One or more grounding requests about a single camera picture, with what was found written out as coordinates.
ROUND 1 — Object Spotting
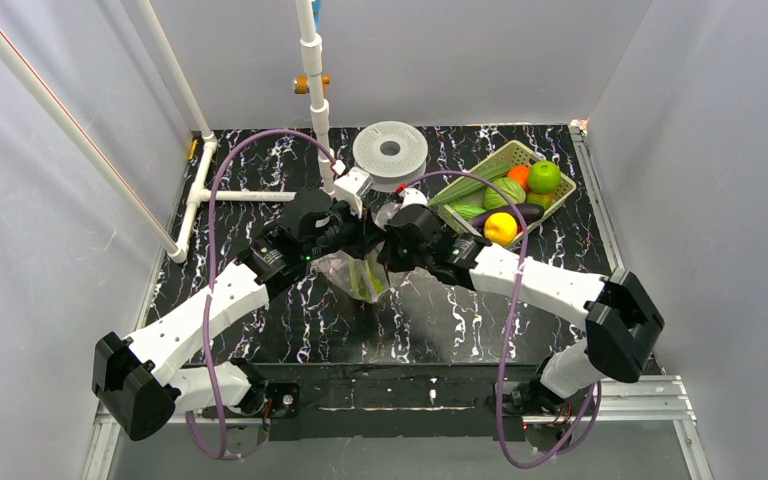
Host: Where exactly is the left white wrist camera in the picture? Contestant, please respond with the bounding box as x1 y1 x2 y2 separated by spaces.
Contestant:
334 167 373 218

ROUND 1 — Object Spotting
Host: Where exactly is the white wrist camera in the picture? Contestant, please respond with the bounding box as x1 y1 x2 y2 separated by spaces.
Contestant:
334 167 373 218
399 188 428 208

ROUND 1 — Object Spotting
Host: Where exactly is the grey filament spool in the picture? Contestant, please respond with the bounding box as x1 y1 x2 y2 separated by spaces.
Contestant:
352 121 429 193

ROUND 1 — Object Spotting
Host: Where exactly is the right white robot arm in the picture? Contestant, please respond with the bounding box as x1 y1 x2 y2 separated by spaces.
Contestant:
378 204 664 405

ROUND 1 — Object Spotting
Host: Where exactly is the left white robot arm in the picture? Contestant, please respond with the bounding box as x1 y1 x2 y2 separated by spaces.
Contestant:
92 190 385 441

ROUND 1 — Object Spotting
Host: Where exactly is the white PVC pipe frame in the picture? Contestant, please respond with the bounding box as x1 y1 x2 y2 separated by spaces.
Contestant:
0 0 340 265

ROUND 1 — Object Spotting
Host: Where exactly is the clear pink zip top bag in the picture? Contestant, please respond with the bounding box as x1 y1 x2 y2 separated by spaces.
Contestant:
311 203 406 304

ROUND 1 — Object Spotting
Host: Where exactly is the yellow toy lemon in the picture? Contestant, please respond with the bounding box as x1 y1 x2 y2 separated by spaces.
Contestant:
483 212 520 247

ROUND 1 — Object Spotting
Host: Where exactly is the toy celery stalk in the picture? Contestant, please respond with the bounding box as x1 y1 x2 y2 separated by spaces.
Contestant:
349 259 385 303

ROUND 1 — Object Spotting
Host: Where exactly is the green toy cabbage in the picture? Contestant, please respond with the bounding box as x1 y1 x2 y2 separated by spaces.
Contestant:
482 177 527 210

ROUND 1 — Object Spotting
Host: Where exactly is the orange pipe clamp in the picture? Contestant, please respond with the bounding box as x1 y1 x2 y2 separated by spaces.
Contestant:
292 75 330 95

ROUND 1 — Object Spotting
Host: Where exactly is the green perforated plastic basket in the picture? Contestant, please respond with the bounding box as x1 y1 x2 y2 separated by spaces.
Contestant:
428 141 577 234

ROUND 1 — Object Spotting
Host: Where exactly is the green toy cucumber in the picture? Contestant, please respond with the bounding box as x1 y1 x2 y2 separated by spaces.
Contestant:
449 202 486 221

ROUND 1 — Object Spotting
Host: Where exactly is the orange toy tangerine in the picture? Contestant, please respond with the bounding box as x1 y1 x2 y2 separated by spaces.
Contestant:
506 165 530 192

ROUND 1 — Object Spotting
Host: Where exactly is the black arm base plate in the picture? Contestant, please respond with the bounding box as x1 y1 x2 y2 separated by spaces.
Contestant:
198 360 597 443

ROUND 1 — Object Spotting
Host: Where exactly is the green toy apple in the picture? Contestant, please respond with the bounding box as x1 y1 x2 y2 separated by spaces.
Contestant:
527 161 561 194

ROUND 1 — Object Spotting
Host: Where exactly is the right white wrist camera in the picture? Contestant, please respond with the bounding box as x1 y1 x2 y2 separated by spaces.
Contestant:
399 188 428 208

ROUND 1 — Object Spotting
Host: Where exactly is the green toy okra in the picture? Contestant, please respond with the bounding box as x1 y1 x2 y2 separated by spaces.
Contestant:
428 158 513 207

